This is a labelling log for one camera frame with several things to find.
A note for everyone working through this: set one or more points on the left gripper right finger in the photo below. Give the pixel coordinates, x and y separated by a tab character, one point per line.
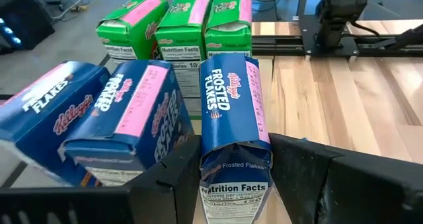
304	184

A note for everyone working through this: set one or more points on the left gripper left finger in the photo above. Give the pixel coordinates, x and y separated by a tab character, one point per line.
172	191

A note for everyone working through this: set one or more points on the Frosted Flakes cereal box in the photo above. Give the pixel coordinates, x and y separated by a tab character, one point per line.
231	118
43	118
132	118

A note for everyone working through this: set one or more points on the Apple Jacks cereal box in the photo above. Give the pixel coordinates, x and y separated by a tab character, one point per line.
132	29
181	29
228	32

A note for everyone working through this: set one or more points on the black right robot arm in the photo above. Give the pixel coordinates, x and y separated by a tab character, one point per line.
340	12

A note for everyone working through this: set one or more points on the black computer tower with lights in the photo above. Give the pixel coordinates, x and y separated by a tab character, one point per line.
26	19

